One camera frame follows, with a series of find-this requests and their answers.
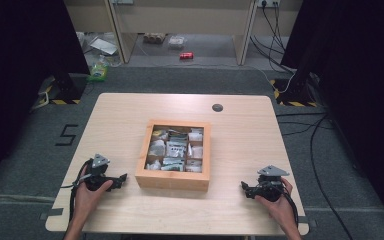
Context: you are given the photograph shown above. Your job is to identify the white wall socket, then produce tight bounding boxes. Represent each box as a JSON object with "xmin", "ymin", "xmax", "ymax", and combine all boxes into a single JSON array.
[{"xmin": 256, "ymin": 0, "xmax": 281, "ymax": 9}]

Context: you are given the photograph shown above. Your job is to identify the brown cardboard cup tray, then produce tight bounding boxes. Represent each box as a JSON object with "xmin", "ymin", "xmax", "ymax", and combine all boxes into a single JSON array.
[{"xmin": 142, "ymin": 32, "xmax": 167, "ymax": 45}]

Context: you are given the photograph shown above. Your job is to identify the black curtain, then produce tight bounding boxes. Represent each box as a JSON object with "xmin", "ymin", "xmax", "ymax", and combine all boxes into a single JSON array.
[
  {"xmin": 280, "ymin": 0, "xmax": 384, "ymax": 231},
  {"xmin": 0, "ymin": 0, "xmax": 91, "ymax": 195}
]

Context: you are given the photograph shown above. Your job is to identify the green packet on floor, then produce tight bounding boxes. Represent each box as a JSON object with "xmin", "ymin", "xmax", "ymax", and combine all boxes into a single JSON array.
[{"xmin": 86, "ymin": 54, "xmax": 110, "ymax": 83}]

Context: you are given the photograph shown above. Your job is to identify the white floor cable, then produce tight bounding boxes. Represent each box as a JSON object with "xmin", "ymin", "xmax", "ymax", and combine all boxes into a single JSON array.
[{"xmin": 239, "ymin": 63, "xmax": 297, "ymax": 95}]

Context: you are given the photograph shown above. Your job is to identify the assortment of tea bags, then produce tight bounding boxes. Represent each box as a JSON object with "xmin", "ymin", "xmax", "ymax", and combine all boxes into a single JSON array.
[{"xmin": 145, "ymin": 127, "xmax": 205, "ymax": 174}]

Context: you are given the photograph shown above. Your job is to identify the clear plastic container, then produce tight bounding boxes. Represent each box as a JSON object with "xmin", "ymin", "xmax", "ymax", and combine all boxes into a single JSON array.
[{"xmin": 167, "ymin": 35, "xmax": 187, "ymax": 50}]

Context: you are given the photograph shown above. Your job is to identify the person's left hand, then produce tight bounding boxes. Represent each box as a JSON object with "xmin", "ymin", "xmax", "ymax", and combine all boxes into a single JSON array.
[{"xmin": 74, "ymin": 166, "xmax": 114, "ymax": 218}]

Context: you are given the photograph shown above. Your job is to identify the black floor cables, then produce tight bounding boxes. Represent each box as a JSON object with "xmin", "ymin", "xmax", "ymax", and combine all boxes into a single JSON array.
[{"xmin": 275, "ymin": 112, "xmax": 355, "ymax": 240}]

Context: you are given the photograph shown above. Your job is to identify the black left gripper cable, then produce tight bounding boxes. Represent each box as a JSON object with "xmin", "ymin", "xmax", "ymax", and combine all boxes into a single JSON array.
[{"xmin": 60, "ymin": 158, "xmax": 95, "ymax": 223}]

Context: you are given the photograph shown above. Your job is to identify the black stand base hazard tape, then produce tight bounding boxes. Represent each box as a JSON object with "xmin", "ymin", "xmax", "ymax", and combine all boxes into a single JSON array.
[
  {"xmin": 269, "ymin": 71, "xmax": 320, "ymax": 108},
  {"xmin": 32, "ymin": 73, "xmax": 88, "ymax": 106}
]

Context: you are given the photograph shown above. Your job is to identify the person's right hand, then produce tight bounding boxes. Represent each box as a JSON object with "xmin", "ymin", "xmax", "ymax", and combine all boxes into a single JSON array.
[{"xmin": 254, "ymin": 177, "xmax": 298, "ymax": 225}]

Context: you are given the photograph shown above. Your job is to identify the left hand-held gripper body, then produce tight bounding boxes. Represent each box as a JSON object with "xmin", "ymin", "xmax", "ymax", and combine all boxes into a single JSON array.
[{"xmin": 85, "ymin": 153, "xmax": 115, "ymax": 193}]

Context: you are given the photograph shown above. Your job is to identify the wooden box with glass lid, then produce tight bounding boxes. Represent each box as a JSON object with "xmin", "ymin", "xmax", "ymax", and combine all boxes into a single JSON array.
[{"xmin": 134, "ymin": 119, "xmax": 212, "ymax": 193}]

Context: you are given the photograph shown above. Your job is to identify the clear plastic bag with paper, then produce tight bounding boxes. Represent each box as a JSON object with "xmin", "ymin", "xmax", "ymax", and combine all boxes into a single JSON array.
[{"xmin": 76, "ymin": 31, "xmax": 122, "ymax": 68}]

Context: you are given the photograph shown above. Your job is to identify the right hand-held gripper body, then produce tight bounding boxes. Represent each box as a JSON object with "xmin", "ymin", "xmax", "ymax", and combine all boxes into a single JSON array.
[{"xmin": 254, "ymin": 165, "xmax": 290, "ymax": 203}]

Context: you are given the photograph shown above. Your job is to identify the bundle of black power cables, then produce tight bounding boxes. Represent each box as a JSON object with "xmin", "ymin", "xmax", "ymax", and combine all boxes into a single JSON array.
[{"xmin": 249, "ymin": 3, "xmax": 296, "ymax": 75}]

